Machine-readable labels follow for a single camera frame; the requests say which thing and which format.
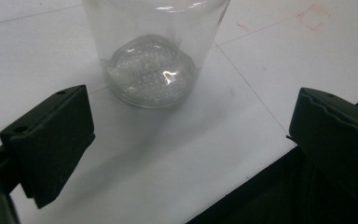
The clear glass jar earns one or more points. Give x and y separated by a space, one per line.
155 77

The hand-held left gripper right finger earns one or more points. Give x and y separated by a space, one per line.
332 137

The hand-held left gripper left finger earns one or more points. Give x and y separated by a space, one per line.
52 140

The white table cover board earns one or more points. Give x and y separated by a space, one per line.
167 155

